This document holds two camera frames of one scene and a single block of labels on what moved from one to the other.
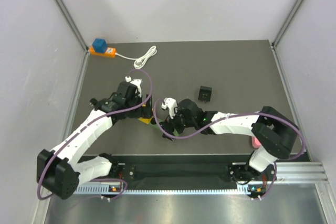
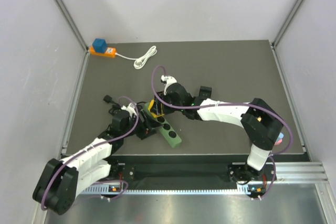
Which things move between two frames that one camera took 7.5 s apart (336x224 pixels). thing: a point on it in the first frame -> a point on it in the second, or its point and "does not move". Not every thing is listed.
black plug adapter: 205,94 does not move
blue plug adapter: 100,45 does not move
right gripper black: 168,126 -> 157,107
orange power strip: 110,52 does not move
